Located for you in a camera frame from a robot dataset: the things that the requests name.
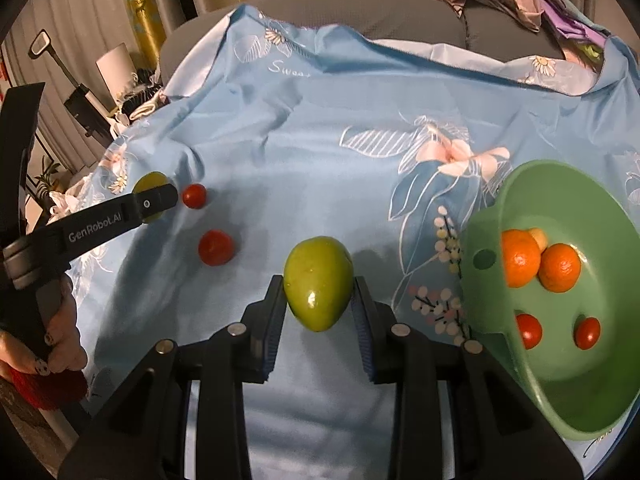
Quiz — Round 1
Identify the green potted plant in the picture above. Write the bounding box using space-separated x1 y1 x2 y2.
30 157 63 196

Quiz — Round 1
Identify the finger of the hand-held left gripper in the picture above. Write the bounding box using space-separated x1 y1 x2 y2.
36 182 180 273

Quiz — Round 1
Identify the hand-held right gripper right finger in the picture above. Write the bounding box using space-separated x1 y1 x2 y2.
352 275 583 480

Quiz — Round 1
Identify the white lamp shade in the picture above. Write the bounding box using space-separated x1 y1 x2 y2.
96 42 135 106

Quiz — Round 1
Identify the black upright vacuum cleaner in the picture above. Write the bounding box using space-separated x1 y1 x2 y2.
29 30 115 142

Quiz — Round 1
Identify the yellow-green round fruit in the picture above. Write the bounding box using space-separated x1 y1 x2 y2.
134 171 169 225

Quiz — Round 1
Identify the white ruffled cloth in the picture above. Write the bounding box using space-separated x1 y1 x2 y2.
47 180 96 221

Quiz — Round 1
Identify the person's left hand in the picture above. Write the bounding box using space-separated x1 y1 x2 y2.
0 276 90 377

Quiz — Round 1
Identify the green plastic bowl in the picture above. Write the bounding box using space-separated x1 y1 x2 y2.
459 159 640 442

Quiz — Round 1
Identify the large orange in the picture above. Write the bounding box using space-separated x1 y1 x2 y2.
501 228 543 289

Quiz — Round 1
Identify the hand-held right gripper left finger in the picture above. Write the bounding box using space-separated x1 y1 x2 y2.
60 274 288 480

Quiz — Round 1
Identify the black and white clothes pile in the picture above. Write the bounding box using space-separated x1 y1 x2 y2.
107 67 171 126

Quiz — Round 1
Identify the grey sofa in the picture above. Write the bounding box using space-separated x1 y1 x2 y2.
160 0 607 106

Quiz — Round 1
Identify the blue floral cloth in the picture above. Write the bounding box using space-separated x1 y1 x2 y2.
65 4 640 480

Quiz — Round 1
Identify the red cherry tomato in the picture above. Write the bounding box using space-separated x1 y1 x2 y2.
198 229 235 267
181 183 208 209
515 313 544 350
574 316 602 351

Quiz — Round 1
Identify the small orange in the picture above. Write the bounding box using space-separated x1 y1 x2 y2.
538 243 582 294

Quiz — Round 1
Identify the beige curtain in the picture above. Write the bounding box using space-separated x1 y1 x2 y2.
0 0 241 171

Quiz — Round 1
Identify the purple cloth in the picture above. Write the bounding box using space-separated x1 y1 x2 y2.
537 0 611 41

